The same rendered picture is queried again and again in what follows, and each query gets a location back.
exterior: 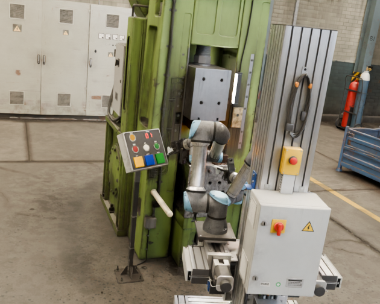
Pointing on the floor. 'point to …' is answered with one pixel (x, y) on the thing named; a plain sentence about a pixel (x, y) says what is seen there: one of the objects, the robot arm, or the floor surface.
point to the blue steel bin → (368, 153)
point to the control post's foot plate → (121, 274)
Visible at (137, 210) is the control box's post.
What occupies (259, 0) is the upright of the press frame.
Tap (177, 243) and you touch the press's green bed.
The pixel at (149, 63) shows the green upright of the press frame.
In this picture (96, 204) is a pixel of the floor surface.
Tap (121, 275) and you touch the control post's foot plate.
